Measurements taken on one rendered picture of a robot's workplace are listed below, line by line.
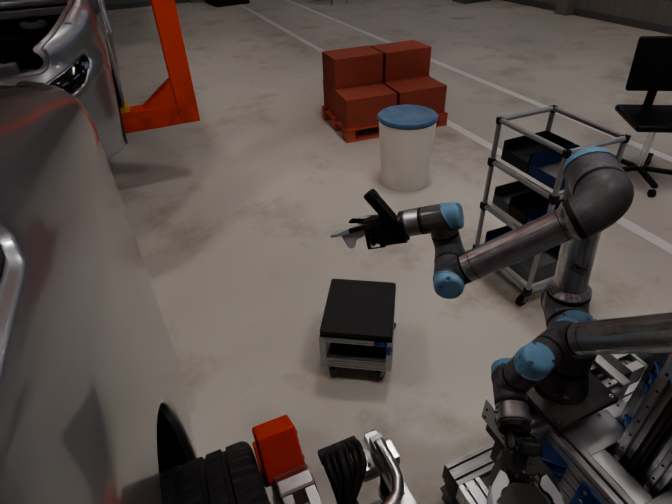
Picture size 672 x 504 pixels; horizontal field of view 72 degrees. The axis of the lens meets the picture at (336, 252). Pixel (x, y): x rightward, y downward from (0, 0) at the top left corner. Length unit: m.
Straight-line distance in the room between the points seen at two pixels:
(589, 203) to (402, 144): 2.74
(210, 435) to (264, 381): 0.37
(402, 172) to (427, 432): 2.22
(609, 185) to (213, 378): 2.03
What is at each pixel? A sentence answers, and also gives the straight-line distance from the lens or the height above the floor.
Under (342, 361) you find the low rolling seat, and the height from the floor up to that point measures 0.14.
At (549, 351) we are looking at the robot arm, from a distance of 1.14.
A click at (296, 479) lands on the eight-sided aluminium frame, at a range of 0.93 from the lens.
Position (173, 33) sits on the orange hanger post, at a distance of 4.05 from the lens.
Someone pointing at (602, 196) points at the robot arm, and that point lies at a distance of 1.13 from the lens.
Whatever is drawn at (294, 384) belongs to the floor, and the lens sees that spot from 2.46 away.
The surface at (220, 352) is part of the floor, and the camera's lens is 2.68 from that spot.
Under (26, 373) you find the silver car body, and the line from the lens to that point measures 0.43.
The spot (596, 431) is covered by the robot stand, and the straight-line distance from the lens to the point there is 1.58.
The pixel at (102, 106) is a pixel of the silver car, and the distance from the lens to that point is 3.11.
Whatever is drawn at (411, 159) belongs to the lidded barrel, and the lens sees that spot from 3.82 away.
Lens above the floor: 1.94
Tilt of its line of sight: 37 degrees down
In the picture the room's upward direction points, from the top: 2 degrees counter-clockwise
